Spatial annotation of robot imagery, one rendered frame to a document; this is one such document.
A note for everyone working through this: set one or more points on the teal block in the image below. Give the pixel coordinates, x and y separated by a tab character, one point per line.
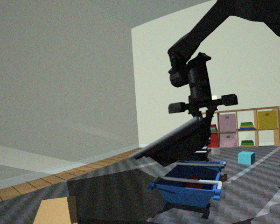
246	158

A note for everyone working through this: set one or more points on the blue plastic tray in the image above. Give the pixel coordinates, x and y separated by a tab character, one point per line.
176	191

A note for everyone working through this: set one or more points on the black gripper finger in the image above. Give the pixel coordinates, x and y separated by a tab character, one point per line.
209	115
196	113

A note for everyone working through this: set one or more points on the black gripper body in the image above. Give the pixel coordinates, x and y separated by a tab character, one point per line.
200	93

